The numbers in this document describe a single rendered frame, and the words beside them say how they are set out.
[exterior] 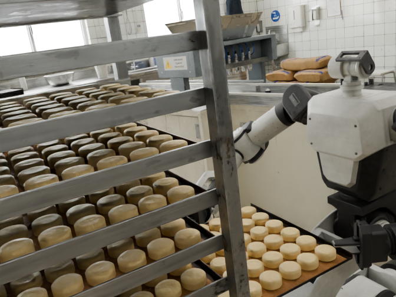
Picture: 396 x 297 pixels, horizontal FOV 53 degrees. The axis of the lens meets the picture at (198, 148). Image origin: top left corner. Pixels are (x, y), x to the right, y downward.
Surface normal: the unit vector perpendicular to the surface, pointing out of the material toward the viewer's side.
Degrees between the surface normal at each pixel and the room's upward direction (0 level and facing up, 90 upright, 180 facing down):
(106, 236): 90
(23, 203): 90
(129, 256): 0
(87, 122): 90
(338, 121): 91
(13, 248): 0
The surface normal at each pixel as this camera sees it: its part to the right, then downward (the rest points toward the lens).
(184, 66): -0.72, 0.28
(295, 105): -0.76, -0.12
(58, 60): 0.50, 0.18
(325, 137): -0.86, 0.26
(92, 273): -0.13, -0.95
